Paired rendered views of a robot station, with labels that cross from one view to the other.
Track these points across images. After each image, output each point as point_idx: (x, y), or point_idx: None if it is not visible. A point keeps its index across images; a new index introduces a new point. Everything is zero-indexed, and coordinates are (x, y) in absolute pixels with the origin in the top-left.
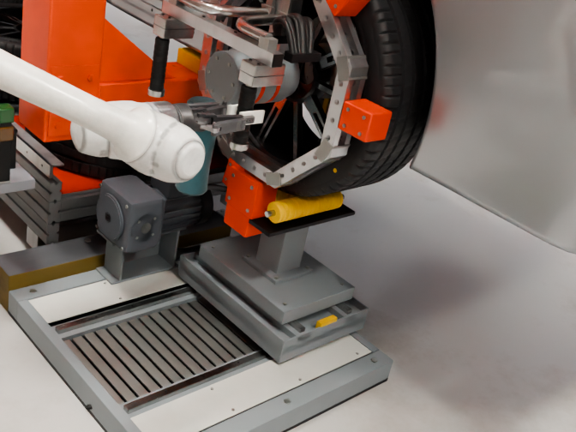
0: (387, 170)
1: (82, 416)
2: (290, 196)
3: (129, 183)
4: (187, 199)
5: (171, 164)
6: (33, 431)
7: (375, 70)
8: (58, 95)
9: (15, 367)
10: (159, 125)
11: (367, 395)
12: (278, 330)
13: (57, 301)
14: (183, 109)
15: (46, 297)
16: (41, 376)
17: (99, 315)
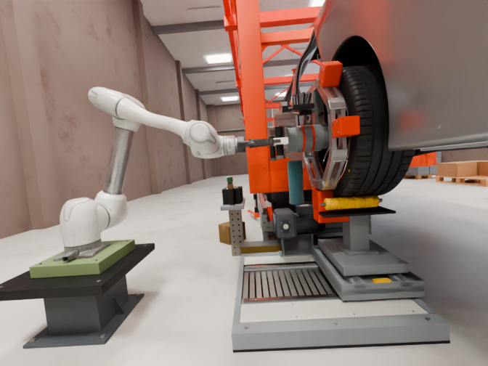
0: (391, 168)
1: (234, 303)
2: None
3: (282, 209)
4: (309, 216)
5: (189, 133)
6: (211, 303)
7: (351, 103)
8: (160, 119)
9: (227, 280)
10: (192, 122)
11: (423, 347)
12: (345, 281)
13: (254, 258)
14: (239, 136)
15: (251, 257)
16: (232, 285)
17: (265, 265)
